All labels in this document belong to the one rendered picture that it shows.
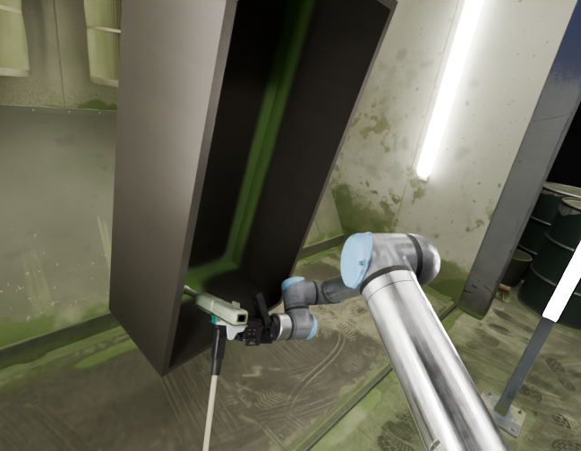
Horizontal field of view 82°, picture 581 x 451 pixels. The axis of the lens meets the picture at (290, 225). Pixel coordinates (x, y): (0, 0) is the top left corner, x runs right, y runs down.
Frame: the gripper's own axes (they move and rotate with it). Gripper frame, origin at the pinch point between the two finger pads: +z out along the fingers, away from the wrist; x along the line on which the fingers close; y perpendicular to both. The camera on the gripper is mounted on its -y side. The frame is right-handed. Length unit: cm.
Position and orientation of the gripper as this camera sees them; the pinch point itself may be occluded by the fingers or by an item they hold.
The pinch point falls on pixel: (218, 319)
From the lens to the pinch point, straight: 107.8
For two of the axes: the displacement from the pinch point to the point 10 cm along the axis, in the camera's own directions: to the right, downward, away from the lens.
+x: -5.8, -0.2, 8.1
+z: -8.0, -1.8, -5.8
